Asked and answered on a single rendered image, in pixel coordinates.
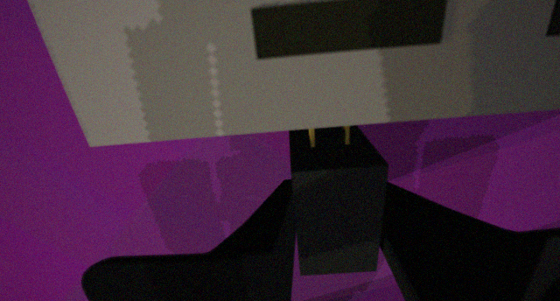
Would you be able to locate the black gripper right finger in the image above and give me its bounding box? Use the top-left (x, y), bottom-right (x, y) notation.
top-left (380, 182), bottom-right (560, 301)

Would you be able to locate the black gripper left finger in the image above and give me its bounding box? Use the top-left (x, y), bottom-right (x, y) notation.
top-left (81, 179), bottom-right (297, 301)

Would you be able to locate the black two-prong charger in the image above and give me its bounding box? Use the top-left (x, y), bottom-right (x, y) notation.
top-left (289, 125), bottom-right (389, 276)

